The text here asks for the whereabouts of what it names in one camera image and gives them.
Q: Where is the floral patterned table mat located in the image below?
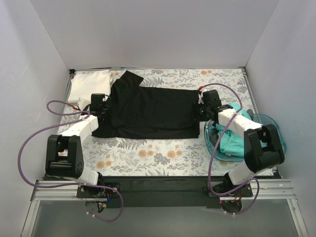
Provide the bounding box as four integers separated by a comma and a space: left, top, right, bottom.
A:
82, 69, 254, 176

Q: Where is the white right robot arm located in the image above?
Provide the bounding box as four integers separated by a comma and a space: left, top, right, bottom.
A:
198, 90, 285, 197

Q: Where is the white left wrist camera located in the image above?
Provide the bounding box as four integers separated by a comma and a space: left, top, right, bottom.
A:
76, 97, 90, 111

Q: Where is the folded white t-shirt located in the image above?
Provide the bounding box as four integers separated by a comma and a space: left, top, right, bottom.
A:
68, 70, 113, 104

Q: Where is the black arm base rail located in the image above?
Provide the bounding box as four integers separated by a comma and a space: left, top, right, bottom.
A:
76, 175, 253, 210

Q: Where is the black t-shirt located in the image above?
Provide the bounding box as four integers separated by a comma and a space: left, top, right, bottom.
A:
92, 71, 199, 139

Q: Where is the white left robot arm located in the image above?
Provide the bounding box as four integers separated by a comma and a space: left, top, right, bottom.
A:
45, 93, 109, 198

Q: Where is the teal plastic basket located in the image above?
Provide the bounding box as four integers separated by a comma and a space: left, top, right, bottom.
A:
204, 114, 287, 162

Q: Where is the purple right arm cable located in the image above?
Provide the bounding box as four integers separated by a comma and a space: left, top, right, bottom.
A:
197, 83, 260, 216

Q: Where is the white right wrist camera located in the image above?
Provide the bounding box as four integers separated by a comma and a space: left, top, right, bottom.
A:
197, 90, 204, 104

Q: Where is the teal t-shirt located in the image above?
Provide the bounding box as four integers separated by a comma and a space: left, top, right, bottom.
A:
215, 102, 253, 158

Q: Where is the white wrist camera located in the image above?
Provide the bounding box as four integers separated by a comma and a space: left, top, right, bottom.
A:
76, 97, 90, 111
197, 90, 204, 104

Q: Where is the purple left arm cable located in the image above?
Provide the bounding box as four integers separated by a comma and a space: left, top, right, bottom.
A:
18, 100, 124, 222

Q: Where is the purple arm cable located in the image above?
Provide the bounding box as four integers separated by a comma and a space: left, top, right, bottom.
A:
197, 83, 260, 216
18, 100, 124, 222

